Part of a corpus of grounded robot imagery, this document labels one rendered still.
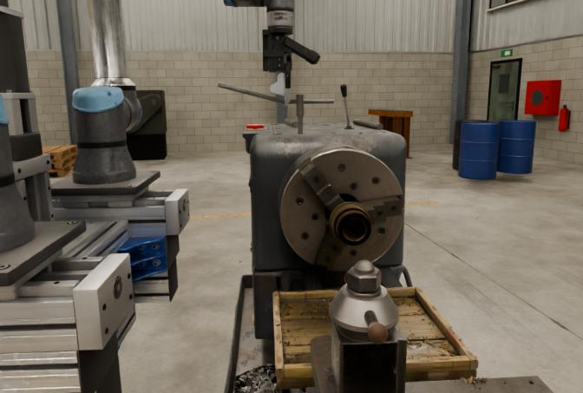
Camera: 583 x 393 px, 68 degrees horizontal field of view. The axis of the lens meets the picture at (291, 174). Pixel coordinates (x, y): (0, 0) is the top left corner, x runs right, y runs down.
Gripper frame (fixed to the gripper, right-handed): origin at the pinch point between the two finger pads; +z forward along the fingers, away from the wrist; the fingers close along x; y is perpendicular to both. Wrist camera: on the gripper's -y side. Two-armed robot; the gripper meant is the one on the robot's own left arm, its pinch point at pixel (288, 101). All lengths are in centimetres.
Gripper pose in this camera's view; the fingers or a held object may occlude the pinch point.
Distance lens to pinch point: 127.2
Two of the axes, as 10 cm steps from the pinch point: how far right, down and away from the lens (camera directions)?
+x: 0.6, 1.8, -9.8
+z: 0.1, 9.8, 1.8
